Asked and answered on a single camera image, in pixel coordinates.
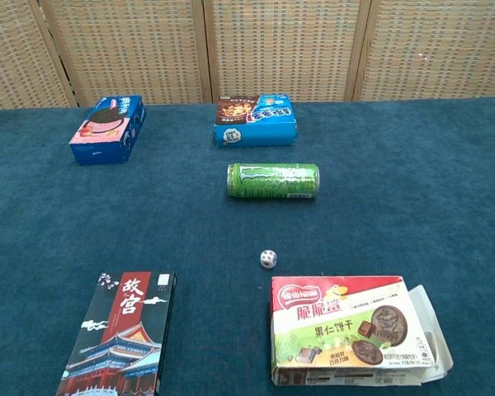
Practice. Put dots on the green energy drink can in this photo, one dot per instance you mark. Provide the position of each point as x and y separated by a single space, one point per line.
272 180

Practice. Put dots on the blue pink Oreo box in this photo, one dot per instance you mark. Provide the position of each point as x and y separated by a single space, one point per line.
107 136

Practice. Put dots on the blue chocolate cookie box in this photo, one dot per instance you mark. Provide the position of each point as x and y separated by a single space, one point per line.
253 121

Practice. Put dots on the black red palace box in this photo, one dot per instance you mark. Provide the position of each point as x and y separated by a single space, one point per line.
119 338

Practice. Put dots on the blue felt table cloth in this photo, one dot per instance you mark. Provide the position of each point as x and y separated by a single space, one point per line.
396 206

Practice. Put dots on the red white Nestle biscuit box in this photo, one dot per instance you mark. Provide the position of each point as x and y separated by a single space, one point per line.
346 330

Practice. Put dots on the small white die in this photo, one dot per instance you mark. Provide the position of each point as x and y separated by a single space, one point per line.
268 258

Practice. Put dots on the woven folding screen panel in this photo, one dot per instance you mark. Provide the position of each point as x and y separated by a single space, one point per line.
284 45
437 49
128 49
12 53

